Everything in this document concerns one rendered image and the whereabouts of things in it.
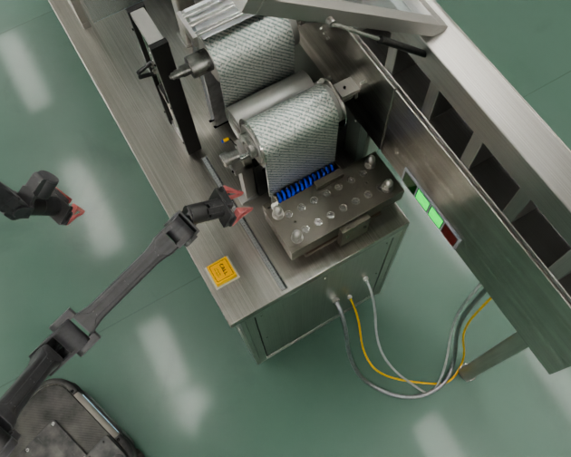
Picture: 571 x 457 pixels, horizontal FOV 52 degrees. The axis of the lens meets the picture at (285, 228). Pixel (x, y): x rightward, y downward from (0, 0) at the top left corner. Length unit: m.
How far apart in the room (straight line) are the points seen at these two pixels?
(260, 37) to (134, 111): 0.69
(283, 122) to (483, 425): 1.68
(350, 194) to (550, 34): 2.19
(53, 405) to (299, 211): 1.35
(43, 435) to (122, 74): 1.41
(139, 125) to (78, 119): 1.26
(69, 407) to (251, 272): 1.07
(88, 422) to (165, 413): 0.35
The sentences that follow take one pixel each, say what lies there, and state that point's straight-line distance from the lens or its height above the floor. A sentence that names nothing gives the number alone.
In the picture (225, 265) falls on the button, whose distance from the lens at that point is 1.83.
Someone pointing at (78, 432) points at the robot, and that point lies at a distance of 2.56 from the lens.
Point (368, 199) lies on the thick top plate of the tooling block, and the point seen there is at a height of 1.03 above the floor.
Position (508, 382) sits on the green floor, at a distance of 2.81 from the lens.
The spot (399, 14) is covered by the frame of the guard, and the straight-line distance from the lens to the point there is 1.20.
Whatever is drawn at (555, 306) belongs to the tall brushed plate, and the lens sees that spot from 1.40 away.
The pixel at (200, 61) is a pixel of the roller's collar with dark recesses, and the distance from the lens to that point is 1.65.
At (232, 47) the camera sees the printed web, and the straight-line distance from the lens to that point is 1.63.
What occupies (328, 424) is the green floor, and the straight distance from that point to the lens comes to 2.65.
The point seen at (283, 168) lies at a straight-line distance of 1.69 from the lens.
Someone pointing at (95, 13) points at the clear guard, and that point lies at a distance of 2.44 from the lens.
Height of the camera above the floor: 2.64
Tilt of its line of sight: 67 degrees down
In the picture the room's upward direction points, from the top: 4 degrees counter-clockwise
